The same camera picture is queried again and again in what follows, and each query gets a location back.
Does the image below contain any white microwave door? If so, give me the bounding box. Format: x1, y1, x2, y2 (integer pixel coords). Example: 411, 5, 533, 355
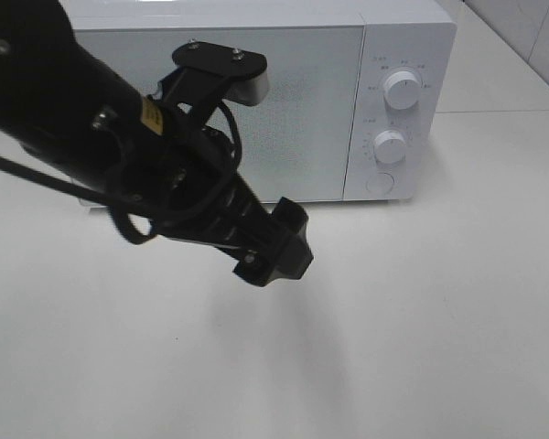
76, 27, 362, 202

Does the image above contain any white microwave oven body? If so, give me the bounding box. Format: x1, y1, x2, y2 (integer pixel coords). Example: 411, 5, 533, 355
63, 1, 457, 201

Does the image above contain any round white door button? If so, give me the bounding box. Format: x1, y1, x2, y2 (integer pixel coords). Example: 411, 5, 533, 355
366, 172, 394, 199

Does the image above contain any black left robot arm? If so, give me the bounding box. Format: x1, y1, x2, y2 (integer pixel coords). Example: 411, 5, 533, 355
0, 1, 313, 287

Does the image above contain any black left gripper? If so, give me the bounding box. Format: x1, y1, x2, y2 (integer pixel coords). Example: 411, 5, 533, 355
91, 41, 314, 287

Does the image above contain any white microwave knob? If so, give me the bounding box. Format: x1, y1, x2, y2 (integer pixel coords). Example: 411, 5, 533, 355
372, 130, 407, 165
382, 68, 422, 111

